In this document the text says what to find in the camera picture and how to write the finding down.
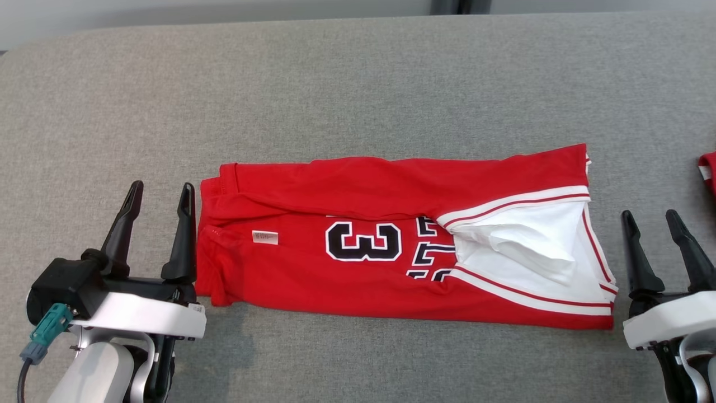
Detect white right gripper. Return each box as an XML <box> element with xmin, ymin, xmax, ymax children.
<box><xmin>621</xmin><ymin>209</ymin><xmax>716</xmax><ymax>350</ymax></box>

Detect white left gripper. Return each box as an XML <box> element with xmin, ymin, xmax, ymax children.
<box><xmin>70</xmin><ymin>180</ymin><xmax>206</xmax><ymax>340</ymax></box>

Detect red shorts with white stripe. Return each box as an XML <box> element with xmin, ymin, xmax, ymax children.
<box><xmin>698</xmin><ymin>151</ymin><xmax>716</xmax><ymax>196</ymax></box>

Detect red basketball jersey white trim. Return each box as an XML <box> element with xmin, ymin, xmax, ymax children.
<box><xmin>195</xmin><ymin>144</ymin><xmax>619</xmax><ymax>331</ymax></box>

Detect teal cable connector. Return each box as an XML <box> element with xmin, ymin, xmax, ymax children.
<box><xmin>21</xmin><ymin>303</ymin><xmax>73</xmax><ymax>364</ymax></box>

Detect thin black cable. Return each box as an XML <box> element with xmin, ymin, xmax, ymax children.
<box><xmin>17</xmin><ymin>358</ymin><xmax>34</xmax><ymax>403</ymax></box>

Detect grey metal partition post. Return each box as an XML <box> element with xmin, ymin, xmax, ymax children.
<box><xmin>431</xmin><ymin>0</ymin><xmax>493</xmax><ymax>16</ymax></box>

